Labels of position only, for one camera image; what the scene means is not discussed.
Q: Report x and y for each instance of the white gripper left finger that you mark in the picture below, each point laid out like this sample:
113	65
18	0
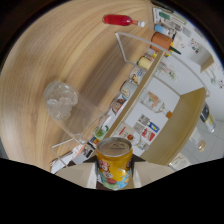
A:
80	175

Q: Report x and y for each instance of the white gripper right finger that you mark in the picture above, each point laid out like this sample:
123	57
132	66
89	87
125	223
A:
148	173

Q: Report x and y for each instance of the yellow printed drink can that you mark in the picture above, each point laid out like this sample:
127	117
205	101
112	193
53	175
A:
114	166

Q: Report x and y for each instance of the clear bottle orange cap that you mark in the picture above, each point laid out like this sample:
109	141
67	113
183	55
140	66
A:
151	101

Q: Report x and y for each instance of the small red liquid bottle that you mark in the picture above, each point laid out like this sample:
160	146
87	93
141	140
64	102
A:
116	20

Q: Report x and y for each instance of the yellow cup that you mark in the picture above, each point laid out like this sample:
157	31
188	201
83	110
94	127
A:
145	62

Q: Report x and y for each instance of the white and blue cup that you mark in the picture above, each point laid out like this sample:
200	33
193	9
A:
161	29

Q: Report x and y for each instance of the white fabric pouch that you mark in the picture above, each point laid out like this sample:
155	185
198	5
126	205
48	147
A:
61	162

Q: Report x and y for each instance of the large white bottle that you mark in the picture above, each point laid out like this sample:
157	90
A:
180	162

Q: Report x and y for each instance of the white wood two-tier rack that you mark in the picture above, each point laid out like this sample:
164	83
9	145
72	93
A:
180	126

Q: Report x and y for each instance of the glass jar cork lid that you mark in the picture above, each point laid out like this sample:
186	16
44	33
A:
199	141

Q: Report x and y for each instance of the clear glass with ice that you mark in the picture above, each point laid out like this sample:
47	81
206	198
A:
66	103

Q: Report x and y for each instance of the white printed mug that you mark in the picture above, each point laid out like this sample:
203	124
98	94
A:
137	76
128	89
118	104

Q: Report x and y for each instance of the black tall can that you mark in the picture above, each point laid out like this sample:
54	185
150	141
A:
206	116

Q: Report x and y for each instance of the dark green vegetable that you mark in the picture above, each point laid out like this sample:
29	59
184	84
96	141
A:
175	50

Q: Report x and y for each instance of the white kitchen scale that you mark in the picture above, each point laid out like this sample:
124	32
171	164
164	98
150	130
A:
170	16

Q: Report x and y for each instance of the red white wall poster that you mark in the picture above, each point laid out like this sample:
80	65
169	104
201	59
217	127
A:
148	134

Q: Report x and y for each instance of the blue yellow wall poster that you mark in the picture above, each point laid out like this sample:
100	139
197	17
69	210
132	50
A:
152	126

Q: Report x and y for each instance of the wooden wall shelf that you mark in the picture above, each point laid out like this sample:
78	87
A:
207	63

